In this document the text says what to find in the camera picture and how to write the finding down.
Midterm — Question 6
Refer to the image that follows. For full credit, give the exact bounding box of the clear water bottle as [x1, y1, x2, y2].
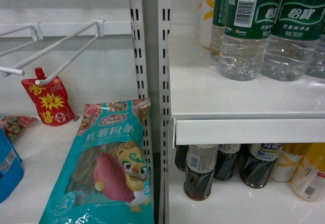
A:
[219, 0, 279, 81]

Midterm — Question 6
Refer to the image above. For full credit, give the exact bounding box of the white shelf board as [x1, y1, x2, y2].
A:
[167, 24, 324, 145]

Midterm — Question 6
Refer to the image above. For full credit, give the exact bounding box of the rear water bottle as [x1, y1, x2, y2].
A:
[210, 0, 229, 61]

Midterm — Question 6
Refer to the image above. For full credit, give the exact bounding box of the green label water bottle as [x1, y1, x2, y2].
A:
[261, 0, 324, 82]

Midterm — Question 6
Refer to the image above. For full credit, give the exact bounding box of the dark tea bottle front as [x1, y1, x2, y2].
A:
[183, 144, 218, 201]

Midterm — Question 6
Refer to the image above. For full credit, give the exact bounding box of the dark tea bottle rear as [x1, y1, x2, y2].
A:
[214, 144, 241, 181]

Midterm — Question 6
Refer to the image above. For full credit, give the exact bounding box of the teal sweet potato noodle bag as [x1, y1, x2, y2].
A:
[40, 98, 154, 223]

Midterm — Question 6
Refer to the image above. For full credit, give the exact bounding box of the suntory dark tea bottle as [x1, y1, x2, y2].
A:
[239, 143, 283, 188]

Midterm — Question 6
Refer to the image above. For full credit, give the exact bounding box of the red sauce pouch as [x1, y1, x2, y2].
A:
[21, 67, 76, 126]

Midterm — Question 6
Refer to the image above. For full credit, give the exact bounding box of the yellow white drink bottle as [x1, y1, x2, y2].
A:
[271, 143, 312, 182]

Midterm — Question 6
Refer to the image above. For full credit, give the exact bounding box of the floral snack bag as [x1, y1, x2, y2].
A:
[1, 115, 38, 141]

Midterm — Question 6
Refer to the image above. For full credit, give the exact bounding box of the blue package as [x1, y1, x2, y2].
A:
[1, 130, 24, 203]

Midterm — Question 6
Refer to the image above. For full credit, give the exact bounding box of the right yellow drink bottle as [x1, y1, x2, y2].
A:
[291, 143, 324, 202]

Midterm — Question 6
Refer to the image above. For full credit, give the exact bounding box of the white wire display hook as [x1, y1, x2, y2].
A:
[1, 19, 104, 85]

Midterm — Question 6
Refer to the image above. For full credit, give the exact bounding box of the white slotted upright post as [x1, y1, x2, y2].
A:
[130, 0, 171, 223]

